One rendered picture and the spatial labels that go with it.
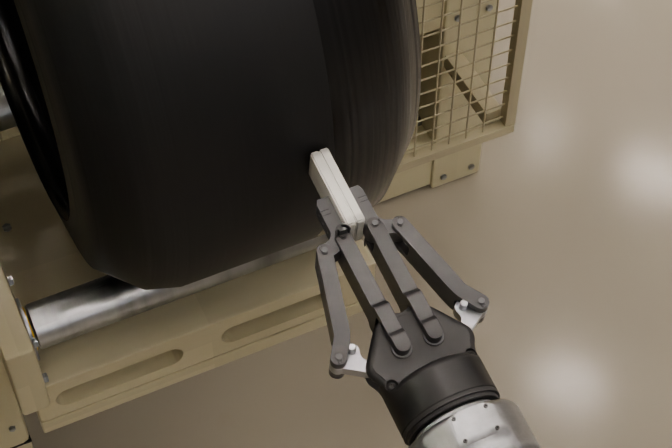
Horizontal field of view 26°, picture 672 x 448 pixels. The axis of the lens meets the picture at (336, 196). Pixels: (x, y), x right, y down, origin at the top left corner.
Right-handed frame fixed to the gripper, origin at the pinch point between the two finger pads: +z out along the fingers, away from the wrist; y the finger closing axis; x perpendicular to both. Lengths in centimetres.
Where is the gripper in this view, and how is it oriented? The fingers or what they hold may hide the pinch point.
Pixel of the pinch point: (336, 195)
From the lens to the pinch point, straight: 111.1
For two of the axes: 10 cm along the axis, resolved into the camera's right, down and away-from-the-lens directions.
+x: -0.6, 5.2, 8.5
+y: -9.1, 3.3, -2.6
